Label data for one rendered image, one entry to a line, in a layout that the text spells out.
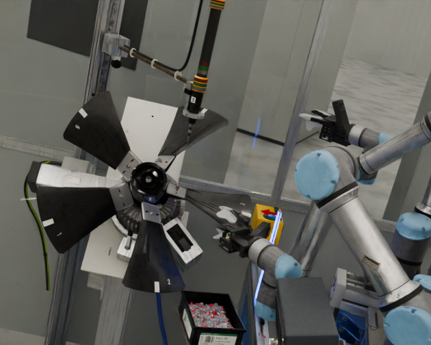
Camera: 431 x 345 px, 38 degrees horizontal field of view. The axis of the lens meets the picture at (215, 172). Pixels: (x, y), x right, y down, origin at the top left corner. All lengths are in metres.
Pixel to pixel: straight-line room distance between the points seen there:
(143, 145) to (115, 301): 0.58
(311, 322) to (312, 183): 0.36
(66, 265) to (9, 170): 0.49
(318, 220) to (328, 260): 1.23
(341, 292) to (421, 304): 0.67
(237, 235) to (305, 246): 0.20
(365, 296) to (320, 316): 0.83
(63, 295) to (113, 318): 0.60
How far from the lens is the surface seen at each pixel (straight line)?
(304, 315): 1.39
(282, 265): 1.68
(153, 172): 2.02
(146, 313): 3.10
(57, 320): 3.03
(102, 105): 2.14
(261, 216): 2.36
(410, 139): 2.14
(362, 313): 2.25
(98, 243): 2.24
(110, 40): 2.48
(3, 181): 2.98
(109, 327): 2.42
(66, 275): 2.90
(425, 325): 1.56
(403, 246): 2.17
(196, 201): 2.03
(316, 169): 1.55
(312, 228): 1.76
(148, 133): 2.39
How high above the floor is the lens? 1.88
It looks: 17 degrees down
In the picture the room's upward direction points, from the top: 13 degrees clockwise
